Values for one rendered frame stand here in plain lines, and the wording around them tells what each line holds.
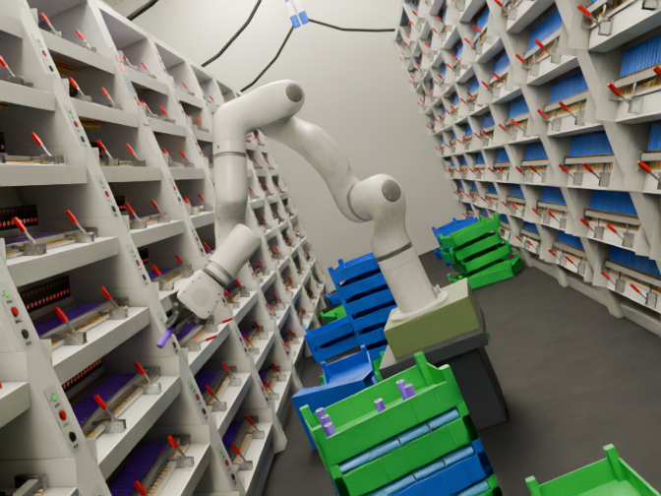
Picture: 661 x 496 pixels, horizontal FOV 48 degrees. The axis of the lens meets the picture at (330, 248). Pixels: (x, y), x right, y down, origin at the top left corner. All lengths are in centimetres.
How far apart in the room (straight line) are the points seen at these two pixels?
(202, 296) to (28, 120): 64
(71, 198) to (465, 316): 113
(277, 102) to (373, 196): 38
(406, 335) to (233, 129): 77
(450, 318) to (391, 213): 35
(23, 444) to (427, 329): 120
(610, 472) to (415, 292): 77
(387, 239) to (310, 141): 36
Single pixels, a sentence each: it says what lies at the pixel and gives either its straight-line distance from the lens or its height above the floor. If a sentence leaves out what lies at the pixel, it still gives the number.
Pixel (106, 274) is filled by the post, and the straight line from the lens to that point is 203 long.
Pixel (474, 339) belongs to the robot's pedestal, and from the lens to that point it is 212.
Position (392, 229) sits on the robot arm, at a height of 63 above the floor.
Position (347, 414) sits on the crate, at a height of 34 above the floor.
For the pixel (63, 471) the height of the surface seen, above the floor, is 55.
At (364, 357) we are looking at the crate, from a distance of 309.
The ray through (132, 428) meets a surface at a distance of 166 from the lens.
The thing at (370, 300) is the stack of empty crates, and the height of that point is 27.
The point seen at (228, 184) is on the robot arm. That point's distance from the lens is 198.
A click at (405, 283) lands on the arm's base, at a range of 219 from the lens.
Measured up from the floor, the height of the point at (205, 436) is 33.
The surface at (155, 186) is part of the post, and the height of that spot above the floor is 106.
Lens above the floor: 82
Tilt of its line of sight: 4 degrees down
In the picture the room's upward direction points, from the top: 23 degrees counter-clockwise
